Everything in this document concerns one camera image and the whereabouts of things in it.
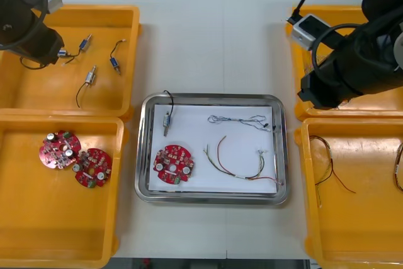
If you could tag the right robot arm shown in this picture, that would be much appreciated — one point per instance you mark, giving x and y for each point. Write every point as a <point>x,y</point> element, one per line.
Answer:
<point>378,54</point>

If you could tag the steel tray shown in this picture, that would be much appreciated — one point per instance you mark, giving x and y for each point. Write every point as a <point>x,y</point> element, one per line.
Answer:
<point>141,155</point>

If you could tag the group of small metal solenoids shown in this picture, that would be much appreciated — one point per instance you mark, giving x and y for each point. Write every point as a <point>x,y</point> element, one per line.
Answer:
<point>90,78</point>

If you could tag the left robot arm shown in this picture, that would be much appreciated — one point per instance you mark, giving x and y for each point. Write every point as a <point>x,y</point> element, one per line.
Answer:
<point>15,14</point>

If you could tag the white sheet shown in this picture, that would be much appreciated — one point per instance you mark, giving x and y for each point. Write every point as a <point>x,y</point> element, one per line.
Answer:
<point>195,130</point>

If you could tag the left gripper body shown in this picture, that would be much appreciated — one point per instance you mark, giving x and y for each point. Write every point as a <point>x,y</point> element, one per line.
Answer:
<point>44,45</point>

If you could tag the yellow-orange plastic bin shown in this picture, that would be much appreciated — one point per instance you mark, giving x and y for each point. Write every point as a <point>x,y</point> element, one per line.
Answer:
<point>63,218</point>
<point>362,234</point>
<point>110,92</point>
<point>378,106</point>

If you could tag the round red circuit board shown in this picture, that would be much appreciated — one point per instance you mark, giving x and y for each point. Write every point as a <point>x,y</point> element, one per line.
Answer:
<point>52,155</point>
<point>167,158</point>
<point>94,162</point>

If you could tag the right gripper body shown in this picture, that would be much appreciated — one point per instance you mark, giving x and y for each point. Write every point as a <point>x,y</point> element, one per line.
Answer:
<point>327,86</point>

